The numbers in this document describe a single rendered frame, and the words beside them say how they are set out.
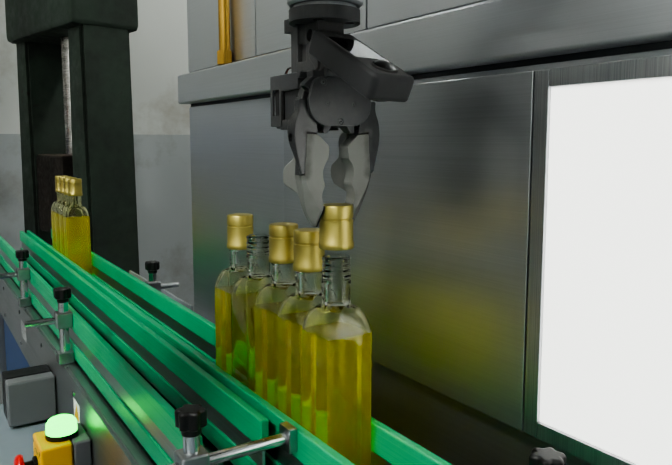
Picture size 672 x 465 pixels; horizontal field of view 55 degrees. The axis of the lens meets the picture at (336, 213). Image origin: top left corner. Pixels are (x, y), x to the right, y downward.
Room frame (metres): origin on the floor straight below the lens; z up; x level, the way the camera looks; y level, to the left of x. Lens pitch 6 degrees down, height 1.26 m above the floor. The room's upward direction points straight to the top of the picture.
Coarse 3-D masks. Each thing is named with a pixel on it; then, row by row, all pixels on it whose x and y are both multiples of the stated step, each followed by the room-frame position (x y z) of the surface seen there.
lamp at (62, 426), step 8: (56, 416) 0.92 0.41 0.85; (64, 416) 0.92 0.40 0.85; (72, 416) 0.92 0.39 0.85; (48, 424) 0.90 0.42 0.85; (56, 424) 0.90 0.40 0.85; (64, 424) 0.90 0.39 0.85; (72, 424) 0.91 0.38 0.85; (48, 432) 0.90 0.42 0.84; (56, 432) 0.90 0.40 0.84; (64, 432) 0.90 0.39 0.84; (72, 432) 0.91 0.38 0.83; (48, 440) 0.90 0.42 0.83; (56, 440) 0.90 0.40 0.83; (64, 440) 0.90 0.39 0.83
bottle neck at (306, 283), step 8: (296, 272) 0.69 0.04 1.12; (304, 272) 0.68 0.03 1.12; (312, 272) 0.68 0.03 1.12; (320, 272) 0.69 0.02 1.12; (296, 280) 0.69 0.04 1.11; (304, 280) 0.68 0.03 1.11; (312, 280) 0.68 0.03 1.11; (320, 280) 0.69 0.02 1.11; (296, 288) 0.69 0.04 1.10; (304, 288) 0.68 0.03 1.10; (312, 288) 0.68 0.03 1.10; (320, 288) 0.69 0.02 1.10
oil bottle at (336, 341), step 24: (312, 312) 0.64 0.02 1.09; (336, 312) 0.62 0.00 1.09; (360, 312) 0.64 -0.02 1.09; (312, 336) 0.63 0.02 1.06; (336, 336) 0.61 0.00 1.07; (360, 336) 0.63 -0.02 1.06; (312, 360) 0.63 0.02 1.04; (336, 360) 0.61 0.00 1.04; (360, 360) 0.63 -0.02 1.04; (312, 384) 0.63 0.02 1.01; (336, 384) 0.61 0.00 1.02; (360, 384) 0.63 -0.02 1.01; (312, 408) 0.63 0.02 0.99; (336, 408) 0.61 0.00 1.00; (360, 408) 0.63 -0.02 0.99; (312, 432) 0.63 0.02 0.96; (336, 432) 0.61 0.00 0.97; (360, 432) 0.63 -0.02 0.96; (360, 456) 0.63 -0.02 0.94
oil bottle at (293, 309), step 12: (288, 300) 0.69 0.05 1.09; (300, 300) 0.67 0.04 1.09; (312, 300) 0.67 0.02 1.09; (288, 312) 0.68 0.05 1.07; (300, 312) 0.66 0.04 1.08; (288, 324) 0.68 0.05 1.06; (300, 324) 0.66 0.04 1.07; (288, 336) 0.68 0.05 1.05; (300, 336) 0.66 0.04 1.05; (288, 348) 0.68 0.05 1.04; (300, 348) 0.66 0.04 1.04; (288, 360) 0.68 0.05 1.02; (300, 360) 0.66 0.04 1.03; (288, 372) 0.68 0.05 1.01; (300, 372) 0.66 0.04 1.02; (288, 384) 0.68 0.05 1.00; (300, 384) 0.66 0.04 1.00; (288, 396) 0.68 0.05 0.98; (300, 396) 0.66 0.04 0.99; (288, 408) 0.68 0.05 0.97; (300, 408) 0.66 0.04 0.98; (300, 420) 0.66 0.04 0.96
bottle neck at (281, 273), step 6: (276, 264) 0.73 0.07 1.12; (282, 264) 0.73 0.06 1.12; (288, 264) 0.73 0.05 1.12; (276, 270) 0.73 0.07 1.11; (282, 270) 0.73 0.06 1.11; (288, 270) 0.73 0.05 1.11; (276, 276) 0.73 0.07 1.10; (282, 276) 0.73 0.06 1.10; (288, 276) 0.73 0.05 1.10; (294, 276) 0.74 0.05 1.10; (276, 282) 0.73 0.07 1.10; (282, 282) 0.73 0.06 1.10; (288, 282) 0.73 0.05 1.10; (294, 282) 0.74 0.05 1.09
